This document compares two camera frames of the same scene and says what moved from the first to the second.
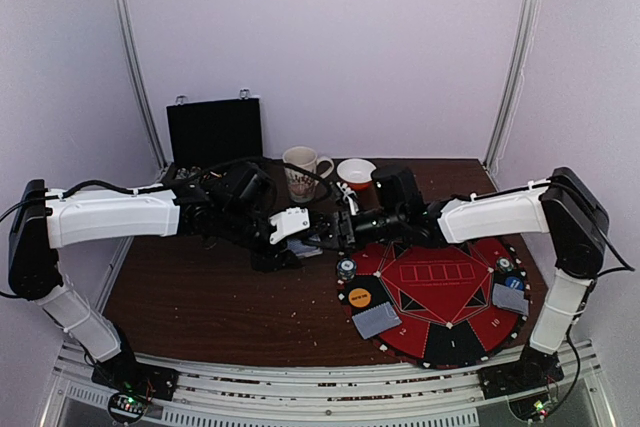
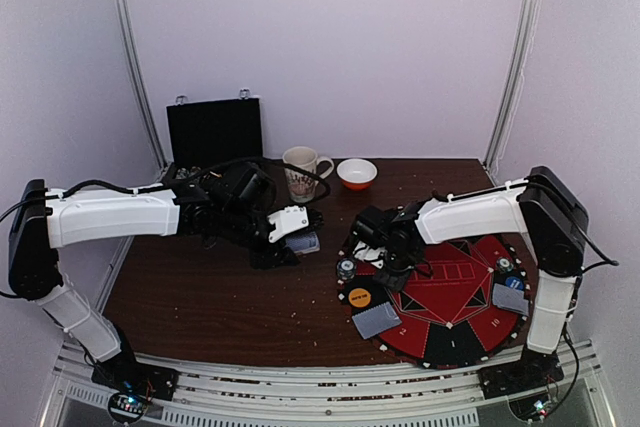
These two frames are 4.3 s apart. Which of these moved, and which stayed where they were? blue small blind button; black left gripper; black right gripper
Moved: black right gripper
Stayed: black left gripper; blue small blind button
